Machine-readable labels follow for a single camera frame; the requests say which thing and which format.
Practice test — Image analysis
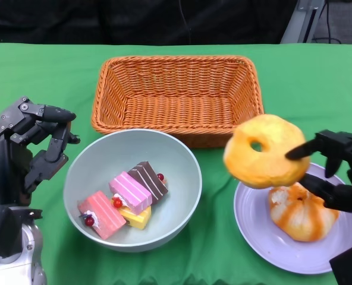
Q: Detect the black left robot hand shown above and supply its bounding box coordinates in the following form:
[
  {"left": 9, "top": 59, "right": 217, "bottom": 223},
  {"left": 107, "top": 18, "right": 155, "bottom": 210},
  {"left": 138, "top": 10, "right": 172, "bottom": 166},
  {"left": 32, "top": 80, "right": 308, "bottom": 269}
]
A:
[{"left": 0, "top": 96, "right": 81, "bottom": 205}]

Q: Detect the golden ring-shaped bread roll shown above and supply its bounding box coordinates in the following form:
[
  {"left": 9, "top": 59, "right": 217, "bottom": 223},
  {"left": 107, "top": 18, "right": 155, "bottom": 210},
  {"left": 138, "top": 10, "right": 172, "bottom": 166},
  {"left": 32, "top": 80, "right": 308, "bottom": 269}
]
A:
[{"left": 222, "top": 113, "right": 310, "bottom": 189}]

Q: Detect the grey-green bowl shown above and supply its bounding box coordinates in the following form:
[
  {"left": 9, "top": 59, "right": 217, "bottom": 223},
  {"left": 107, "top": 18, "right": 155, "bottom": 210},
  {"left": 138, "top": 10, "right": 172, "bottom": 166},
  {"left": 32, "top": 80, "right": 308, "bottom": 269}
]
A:
[{"left": 62, "top": 128, "right": 203, "bottom": 253}]

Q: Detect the lavender round plate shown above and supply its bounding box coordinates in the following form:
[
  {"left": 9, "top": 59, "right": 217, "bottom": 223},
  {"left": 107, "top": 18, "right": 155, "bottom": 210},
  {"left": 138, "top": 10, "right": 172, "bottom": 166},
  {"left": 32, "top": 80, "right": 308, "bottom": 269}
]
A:
[{"left": 233, "top": 161, "right": 352, "bottom": 274}]

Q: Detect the green tablecloth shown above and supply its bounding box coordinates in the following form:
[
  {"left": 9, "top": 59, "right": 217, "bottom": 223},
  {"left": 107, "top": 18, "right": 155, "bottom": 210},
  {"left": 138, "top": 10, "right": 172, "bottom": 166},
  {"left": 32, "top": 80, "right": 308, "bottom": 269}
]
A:
[{"left": 0, "top": 43, "right": 352, "bottom": 285}]

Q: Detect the grey metal frame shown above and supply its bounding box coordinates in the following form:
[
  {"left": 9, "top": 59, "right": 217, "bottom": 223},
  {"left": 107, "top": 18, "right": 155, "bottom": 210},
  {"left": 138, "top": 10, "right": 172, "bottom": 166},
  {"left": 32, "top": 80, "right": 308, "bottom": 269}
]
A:
[{"left": 281, "top": 0, "right": 325, "bottom": 45}]

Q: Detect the black floor cable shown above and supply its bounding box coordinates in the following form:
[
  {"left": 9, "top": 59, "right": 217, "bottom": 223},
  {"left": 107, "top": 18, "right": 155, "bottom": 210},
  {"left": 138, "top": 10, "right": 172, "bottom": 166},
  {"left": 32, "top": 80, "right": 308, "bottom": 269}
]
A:
[{"left": 312, "top": 0, "right": 343, "bottom": 45}]

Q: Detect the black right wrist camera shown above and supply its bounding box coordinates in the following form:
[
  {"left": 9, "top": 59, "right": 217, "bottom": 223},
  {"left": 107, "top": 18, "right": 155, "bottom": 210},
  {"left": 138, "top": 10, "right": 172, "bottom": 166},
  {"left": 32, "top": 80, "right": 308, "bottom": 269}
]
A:
[{"left": 329, "top": 242, "right": 352, "bottom": 285}]

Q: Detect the orange wicker basket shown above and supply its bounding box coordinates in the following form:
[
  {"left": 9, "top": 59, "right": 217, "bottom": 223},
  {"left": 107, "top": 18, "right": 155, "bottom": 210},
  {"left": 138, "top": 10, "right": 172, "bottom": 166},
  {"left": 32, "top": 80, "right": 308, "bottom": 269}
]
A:
[{"left": 90, "top": 55, "right": 265, "bottom": 148}]

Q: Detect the black fabric backdrop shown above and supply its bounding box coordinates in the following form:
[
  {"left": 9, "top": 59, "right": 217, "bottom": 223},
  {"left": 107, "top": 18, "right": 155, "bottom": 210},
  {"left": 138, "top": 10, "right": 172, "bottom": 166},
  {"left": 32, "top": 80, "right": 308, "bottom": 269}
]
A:
[{"left": 0, "top": 0, "right": 298, "bottom": 45}]

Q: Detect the magenta pink cake slice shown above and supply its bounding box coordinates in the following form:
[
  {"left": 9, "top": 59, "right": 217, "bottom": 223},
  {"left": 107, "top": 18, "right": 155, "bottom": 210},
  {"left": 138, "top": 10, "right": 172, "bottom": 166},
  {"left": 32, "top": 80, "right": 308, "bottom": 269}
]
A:
[{"left": 108, "top": 171, "right": 153, "bottom": 216}]

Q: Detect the salmon pink cake slice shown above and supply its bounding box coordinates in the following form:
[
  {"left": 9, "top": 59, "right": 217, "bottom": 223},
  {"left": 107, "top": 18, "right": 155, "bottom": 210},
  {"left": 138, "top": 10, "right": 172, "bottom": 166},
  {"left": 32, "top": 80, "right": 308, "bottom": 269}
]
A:
[{"left": 77, "top": 190, "right": 127, "bottom": 240}]

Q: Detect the chocolate layered cake slice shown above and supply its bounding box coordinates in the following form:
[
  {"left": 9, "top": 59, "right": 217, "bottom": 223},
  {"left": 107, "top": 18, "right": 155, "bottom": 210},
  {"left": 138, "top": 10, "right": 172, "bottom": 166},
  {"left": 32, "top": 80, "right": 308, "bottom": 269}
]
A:
[{"left": 127, "top": 161, "right": 169, "bottom": 205}]

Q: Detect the round orange-striped bread bun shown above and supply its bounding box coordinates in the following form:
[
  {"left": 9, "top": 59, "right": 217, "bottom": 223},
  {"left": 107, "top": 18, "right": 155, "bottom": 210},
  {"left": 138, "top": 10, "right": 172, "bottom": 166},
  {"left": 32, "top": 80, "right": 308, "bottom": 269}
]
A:
[{"left": 268, "top": 181, "right": 340, "bottom": 242}]

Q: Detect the yellow layered cake slice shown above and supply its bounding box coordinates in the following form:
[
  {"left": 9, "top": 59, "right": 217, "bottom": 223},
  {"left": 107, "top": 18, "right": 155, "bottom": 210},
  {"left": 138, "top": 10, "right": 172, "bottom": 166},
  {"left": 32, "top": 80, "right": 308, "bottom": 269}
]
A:
[{"left": 110, "top": 198, "right": 152, "bottom": 230}]

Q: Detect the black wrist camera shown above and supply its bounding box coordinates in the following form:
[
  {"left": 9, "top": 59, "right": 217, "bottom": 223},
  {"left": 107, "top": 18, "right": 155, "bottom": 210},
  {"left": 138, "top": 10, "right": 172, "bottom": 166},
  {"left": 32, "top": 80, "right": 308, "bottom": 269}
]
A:
[
  {"left": 0, "top": 201, "right": 43, "bottom": 259},
  {"left": 329, "top": 242, "right": 352, "bottom": 285}
]

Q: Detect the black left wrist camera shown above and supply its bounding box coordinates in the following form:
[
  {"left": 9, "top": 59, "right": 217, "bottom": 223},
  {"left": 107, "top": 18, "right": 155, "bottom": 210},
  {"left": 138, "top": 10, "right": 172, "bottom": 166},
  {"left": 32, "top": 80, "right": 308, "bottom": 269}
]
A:
[{"left": 0, "top": 201, "right": 43, "bottom": 259}]

